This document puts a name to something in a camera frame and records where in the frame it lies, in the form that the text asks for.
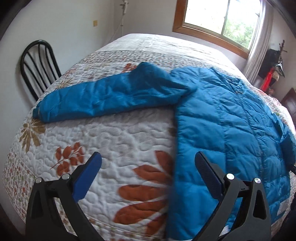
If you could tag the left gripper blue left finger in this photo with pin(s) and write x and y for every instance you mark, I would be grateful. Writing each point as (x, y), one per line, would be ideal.
(43, 221)

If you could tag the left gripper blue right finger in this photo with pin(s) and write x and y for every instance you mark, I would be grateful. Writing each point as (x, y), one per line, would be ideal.
(252, 222)

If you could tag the blue puffer jacket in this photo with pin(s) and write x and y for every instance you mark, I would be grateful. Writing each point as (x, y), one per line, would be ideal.
(215, 114)

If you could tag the floral quilted bedspread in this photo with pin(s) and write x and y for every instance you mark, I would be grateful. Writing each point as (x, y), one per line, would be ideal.
(129, 197)

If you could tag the dark wooden cabinet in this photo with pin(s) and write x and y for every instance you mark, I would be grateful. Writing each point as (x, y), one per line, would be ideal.
(289, 101)

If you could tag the red hanging garment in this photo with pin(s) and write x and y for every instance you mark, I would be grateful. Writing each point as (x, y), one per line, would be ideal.
(267, 80)

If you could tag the black coat rack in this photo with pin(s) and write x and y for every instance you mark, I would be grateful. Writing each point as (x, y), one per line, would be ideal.
(273, 61)

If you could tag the black metal chair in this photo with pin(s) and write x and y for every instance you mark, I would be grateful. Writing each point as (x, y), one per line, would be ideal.
(39, 67)

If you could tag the grey window curtain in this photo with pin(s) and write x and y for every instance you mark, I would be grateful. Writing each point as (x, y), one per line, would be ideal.
(261, 42)

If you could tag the wooden framed window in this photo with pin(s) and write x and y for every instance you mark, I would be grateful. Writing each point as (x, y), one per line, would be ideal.
(229, 24)

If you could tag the white wall cable fixture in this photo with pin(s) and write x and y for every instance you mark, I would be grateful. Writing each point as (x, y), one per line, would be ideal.
(115, 20)

